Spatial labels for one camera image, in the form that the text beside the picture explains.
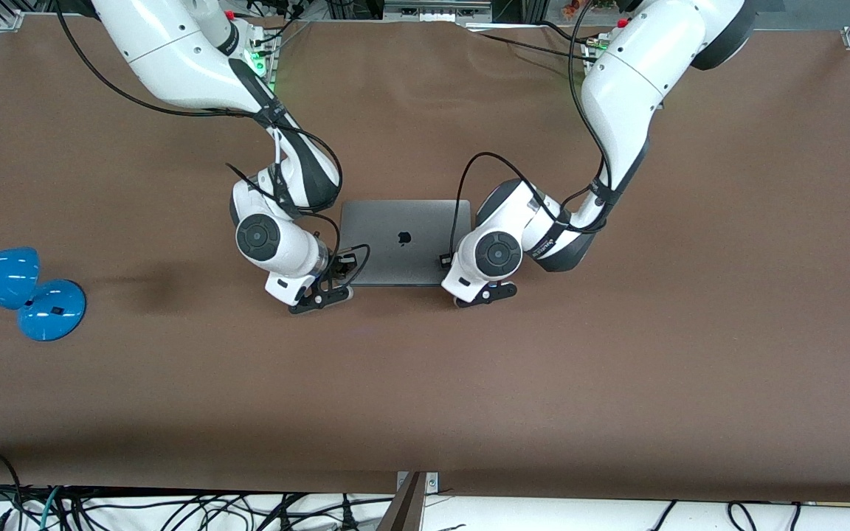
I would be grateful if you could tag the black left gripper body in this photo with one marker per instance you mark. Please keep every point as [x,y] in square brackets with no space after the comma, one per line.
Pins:
[445,261]

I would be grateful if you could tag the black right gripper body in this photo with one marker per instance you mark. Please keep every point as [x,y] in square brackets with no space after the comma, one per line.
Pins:
[334,268]

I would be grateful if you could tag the grey laptop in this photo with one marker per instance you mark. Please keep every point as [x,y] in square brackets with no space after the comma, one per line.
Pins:
[403,221]

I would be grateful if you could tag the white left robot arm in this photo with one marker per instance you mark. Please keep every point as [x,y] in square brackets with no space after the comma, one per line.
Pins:
[624,96]

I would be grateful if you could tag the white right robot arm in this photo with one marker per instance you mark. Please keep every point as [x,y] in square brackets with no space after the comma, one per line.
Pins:
[174,51]

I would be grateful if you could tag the grey box behind table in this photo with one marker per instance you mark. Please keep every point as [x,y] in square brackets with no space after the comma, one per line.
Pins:
[432,11]

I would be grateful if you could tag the brown table mat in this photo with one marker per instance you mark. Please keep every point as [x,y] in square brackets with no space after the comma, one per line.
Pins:
[617,369]

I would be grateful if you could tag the silver mounting plate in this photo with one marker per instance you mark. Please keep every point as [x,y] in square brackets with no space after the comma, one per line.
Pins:
[432,483]

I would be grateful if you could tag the small orange object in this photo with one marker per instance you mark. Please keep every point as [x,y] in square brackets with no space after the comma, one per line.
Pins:
[570,9]

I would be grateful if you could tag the blue desk lamp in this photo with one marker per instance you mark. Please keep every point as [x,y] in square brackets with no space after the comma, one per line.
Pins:
[49,310]

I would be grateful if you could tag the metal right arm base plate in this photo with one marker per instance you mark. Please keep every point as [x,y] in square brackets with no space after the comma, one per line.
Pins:
[270,70]

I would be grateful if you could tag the dark grey metal post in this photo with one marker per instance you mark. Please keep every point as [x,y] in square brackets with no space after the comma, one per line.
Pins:
[406,512]

